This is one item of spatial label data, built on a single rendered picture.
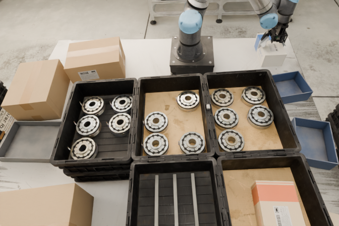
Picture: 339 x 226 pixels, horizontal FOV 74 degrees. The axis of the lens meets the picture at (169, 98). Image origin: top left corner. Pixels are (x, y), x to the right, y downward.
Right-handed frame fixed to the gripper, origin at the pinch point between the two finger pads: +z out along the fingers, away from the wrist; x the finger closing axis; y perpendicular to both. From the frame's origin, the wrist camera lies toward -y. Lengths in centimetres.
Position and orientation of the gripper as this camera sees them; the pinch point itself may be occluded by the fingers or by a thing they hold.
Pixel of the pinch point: (270, 47)
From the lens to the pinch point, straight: 150.0
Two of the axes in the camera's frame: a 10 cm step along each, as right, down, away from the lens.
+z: 0.6, 6.0, 8.0
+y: -0.1, 8.0, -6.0
